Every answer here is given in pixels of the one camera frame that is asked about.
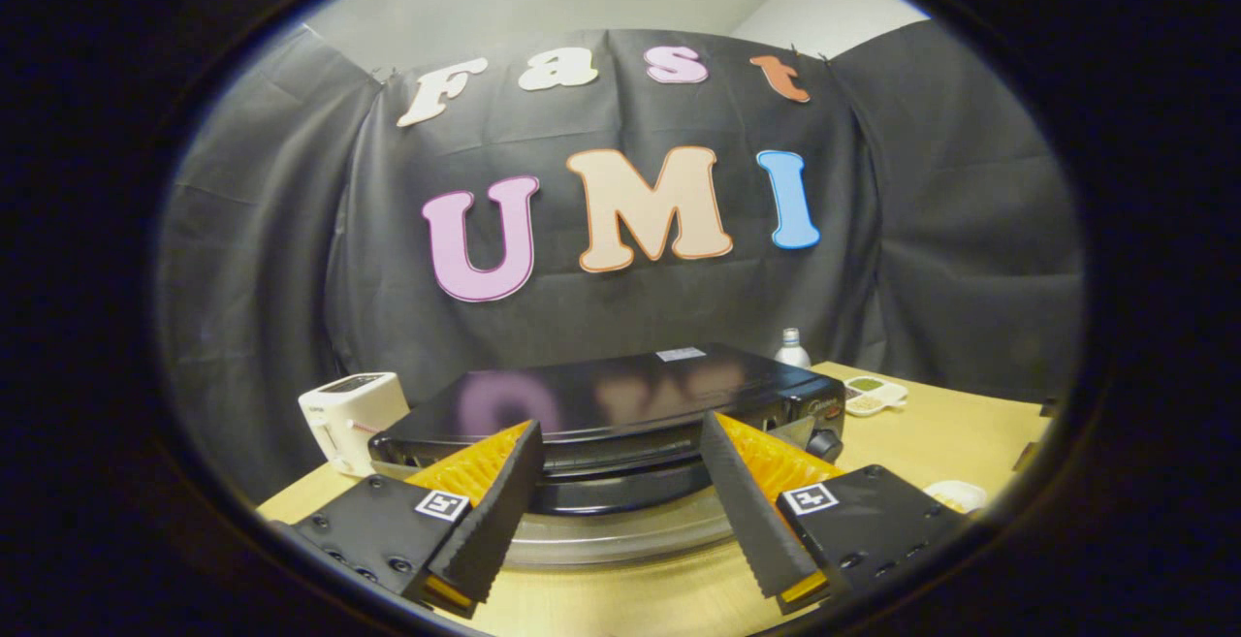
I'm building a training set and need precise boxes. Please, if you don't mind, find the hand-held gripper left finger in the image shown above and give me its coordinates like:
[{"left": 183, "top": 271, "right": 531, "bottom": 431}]
[{"left": 287, "top": 420, "right": 546, "bottom": 621}]

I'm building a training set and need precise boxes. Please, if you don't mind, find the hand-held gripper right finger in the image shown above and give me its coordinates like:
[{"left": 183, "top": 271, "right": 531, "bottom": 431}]
[{"left": 699, "top": 411, "right": 971, "bottom": 617}]

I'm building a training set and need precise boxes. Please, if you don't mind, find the black toaster oven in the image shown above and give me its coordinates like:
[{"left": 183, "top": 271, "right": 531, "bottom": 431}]
[{"left": 368, "top": 343, "right": 847, "bottom": 568}]

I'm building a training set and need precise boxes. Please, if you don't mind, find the white pop-up toaster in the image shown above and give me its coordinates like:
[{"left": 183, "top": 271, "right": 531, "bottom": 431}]
[{"left": 298, "top": 372, "right": 411, "bottom": 478}]

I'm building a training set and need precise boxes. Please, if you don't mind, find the white divided condiment tray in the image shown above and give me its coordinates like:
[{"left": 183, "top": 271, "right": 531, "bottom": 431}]
[{"left": 842, "top": 375, "right": 910, "bottom": 417}]

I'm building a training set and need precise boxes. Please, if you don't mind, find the white square plate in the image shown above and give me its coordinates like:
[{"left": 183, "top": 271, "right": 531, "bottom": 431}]
[{"left": 924, "top": 480, "right": 989, "bottom": 515}]

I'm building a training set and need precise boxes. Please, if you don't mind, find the black backdrop cloth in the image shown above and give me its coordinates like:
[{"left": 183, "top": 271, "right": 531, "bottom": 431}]
[{"left": 155, "top": 21, "right": 1087, "bottom": 507}]

